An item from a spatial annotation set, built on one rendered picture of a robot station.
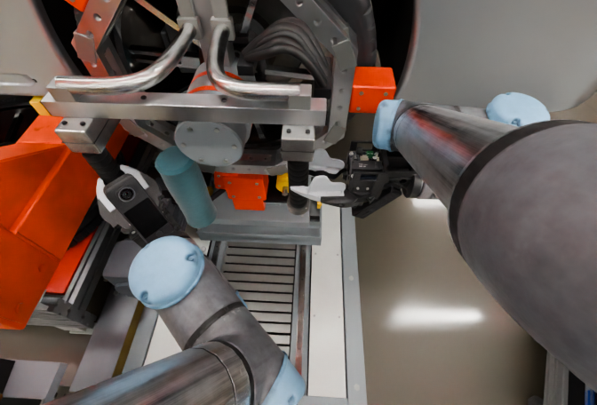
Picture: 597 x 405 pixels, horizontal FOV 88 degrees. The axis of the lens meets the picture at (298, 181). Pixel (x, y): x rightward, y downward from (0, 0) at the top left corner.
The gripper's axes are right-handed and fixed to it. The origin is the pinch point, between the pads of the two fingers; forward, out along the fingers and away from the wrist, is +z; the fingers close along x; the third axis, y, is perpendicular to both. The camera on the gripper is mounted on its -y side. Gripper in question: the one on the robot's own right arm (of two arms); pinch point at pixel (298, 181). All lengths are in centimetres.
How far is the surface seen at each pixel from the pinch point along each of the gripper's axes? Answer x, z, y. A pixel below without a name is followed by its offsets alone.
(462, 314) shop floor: 0, -64, -83
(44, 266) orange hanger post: 8, 59, -26
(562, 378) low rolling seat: 21, -82, -68
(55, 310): 12, 70, -50
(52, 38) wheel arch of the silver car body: -32, 56, 8
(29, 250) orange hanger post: 6, 60, -20
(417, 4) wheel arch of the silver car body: -30.2, -21.8, 17.3
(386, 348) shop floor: 12, -33, -83
